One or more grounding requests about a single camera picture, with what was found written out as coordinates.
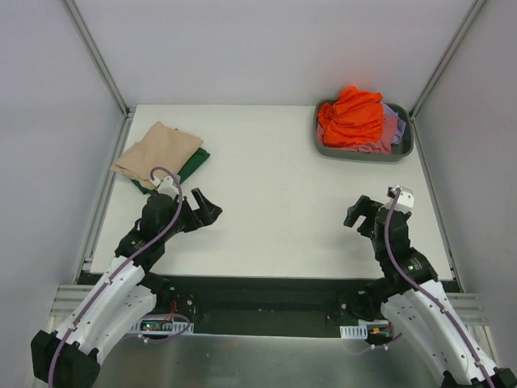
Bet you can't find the green t shirt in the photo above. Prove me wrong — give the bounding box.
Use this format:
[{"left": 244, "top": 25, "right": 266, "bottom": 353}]
[{"left": 131, "top": 148, "right": 211, "bottom": 195}]

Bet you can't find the beige t shirt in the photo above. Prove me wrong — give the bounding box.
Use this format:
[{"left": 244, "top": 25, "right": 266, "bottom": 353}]
[{"left": 110, "top": 121, "right": 203, "bottom": 190}]

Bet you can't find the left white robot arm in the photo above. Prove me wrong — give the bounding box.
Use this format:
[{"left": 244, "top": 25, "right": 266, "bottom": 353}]
[{"left": 31, "top": 188, "right": 223, "bottom": 387}]

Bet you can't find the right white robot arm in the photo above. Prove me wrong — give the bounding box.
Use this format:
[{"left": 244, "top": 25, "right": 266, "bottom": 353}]
[{"left": 343, "top": 187, "right": 516, "bottom": 387}]

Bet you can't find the pink t shirt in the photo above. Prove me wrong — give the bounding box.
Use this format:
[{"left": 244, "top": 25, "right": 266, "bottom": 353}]
[{"left": 316, "top": 119, "right": 394, "bottom": 154}]

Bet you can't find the grey laundry basket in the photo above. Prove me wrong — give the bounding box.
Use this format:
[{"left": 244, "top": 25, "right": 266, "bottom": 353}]
[{"left": 313, "top": 98, "right": 414, "bottom": 165}]

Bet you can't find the orange t shirt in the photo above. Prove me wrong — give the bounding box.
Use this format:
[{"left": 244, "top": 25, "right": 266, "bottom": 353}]
[{"left": 317, "top": 86, "right": 385, "bottom": 148}]

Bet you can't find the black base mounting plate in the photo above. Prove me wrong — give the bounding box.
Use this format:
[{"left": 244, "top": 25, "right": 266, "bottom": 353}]
[{"left": 144, "top": 274, "right": 410, "bottom": 338}]

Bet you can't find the lavender t shirt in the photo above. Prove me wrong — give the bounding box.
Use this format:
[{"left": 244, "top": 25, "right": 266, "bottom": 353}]
[{"left": 382, "top": 103, "right": 406, "bottom": 146}]

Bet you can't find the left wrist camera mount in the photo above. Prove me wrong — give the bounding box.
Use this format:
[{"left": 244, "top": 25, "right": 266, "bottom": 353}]
[{"left": 153, "top": 175, "right": 183, "bottom": 200}]

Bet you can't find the right white cable duct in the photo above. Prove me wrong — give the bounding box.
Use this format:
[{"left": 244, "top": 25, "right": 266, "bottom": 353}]
[{"left": 339, "top": 323, "right": 393, "bottom": 340}]

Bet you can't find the white cable duct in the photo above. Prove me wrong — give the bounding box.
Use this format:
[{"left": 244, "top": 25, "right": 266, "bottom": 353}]
[
  {"left": 339, "top": 323, "right": 393, "bottom": 340},
  {"left": 128, "top": 318, "right": 194, "bottom": 336}
]

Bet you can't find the left white cable duct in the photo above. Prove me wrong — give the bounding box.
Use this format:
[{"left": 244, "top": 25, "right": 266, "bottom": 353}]
[{"left": 128, "top": 318, "right": 194, "bottom": 336}]

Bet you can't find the front aluminium rail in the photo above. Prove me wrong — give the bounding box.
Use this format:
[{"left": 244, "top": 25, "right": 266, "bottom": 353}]
[{"left": 49, "top": 285, "right": 488, "bottom": 326}]

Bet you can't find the left aluminium frame post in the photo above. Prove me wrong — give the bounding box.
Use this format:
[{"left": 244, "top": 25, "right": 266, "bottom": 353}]
[{"left": 61, "top": 0, "right": 131, "bottom": 117}]

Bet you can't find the aluminium frame post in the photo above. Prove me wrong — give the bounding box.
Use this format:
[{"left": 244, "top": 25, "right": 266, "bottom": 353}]
[
  {"left": 410, "top": 0, "right": 490, "bottom": 122},
  {"left": 61, "top": 0, "right": 131, "bottom": 117}
]

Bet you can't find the right aluminium frame post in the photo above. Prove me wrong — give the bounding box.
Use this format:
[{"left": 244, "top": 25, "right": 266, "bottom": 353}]
[{"left": 410, "top": 0, "right": 490, "bottom": 122}]

